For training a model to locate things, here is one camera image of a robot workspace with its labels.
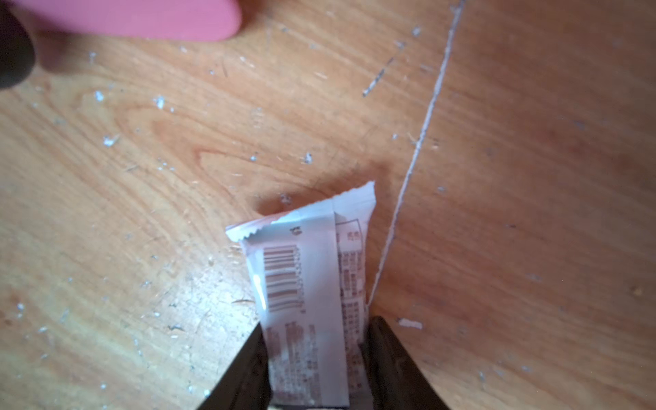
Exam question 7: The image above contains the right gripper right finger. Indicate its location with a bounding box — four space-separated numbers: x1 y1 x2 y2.
360 316 449 410

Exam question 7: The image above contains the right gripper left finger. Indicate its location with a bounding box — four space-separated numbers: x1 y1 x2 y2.
197 324 272 410

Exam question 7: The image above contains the white cookie packet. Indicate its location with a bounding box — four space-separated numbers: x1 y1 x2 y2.
227 182 376 409

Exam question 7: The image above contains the pink bottom drawer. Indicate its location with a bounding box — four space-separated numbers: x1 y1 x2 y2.
0 0 244 89

